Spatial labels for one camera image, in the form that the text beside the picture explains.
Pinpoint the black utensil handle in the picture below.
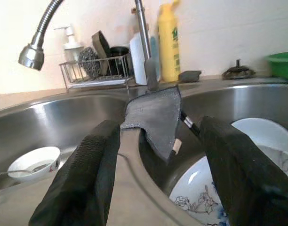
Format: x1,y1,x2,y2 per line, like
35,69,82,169
179,110,206,142

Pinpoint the green plastic basin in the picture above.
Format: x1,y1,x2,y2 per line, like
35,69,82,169
263,51,288,81

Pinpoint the grey dishcloth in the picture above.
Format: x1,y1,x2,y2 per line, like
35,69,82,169
120,86,184,165

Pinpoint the small dark sponge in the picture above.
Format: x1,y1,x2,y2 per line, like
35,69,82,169
178,70,202,83

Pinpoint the black cup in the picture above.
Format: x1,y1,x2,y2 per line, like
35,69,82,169
108,46,130,77

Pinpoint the flexible metal sprayer hose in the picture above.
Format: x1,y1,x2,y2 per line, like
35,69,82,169
18,0,64,71

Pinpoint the white pump dispenser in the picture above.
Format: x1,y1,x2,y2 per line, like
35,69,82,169
53,23,85,64

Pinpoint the white bowl blue flower drawing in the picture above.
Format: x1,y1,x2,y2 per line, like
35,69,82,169
168,156,229,226

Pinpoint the steel wool scrubber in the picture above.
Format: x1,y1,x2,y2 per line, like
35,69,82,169
78,46,100,78

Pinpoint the small white bowl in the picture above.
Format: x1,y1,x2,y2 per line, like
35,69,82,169
8,146,61,184

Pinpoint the metal wire rack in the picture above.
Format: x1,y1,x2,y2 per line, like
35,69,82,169
58,54,133,91

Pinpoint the brown black sponge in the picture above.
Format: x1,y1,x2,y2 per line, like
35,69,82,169
91,30,112,76

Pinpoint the metal spoon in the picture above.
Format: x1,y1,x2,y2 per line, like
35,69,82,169
0,163,50,176

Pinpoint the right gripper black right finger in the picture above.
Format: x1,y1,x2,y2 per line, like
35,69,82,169
199,115,288,226

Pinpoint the stainless steel double sink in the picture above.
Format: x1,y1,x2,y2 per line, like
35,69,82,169
0,79,288,226

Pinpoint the white plastic bottle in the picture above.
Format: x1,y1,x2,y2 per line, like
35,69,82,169
129,32,151,86

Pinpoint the yellow dish soap bottle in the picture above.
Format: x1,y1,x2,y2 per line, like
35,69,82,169
157,0,182,83

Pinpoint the dark sink strainer plug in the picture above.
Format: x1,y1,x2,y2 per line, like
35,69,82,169
221,59,256,80

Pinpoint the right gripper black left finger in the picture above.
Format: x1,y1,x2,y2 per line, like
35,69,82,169
28,119,121,226

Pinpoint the chrome sink faucet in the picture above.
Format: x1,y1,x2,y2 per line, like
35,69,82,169
134,0,160,92

